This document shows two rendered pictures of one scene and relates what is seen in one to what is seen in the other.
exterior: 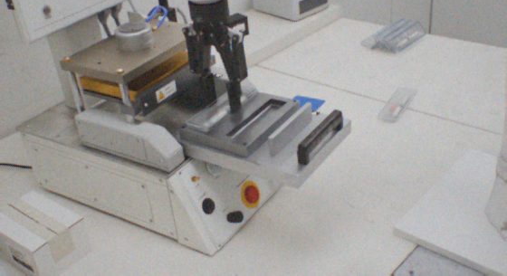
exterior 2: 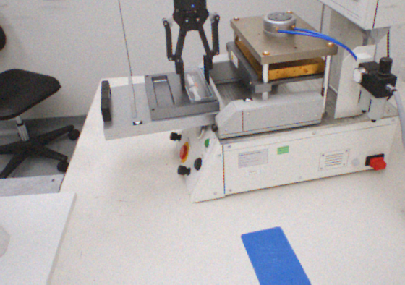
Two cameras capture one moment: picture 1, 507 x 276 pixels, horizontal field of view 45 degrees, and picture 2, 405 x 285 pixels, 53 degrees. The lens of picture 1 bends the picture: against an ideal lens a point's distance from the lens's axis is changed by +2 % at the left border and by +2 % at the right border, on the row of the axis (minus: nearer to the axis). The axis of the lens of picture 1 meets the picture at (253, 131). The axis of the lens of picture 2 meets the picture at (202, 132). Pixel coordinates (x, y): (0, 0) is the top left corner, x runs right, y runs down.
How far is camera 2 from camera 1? 1.87 m
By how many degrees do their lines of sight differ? 103
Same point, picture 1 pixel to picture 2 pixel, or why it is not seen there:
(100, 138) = not seen: hidden behind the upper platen
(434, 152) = not seen: outside the picture
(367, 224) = (98, 193)
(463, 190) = (31, 249)
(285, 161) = (119, 90)
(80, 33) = (335, 19)
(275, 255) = (139, 150)
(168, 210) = not seen: hidden behind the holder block
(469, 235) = (18, 211)
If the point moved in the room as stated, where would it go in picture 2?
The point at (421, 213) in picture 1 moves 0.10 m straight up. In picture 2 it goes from (59, 210) to (48, 179)
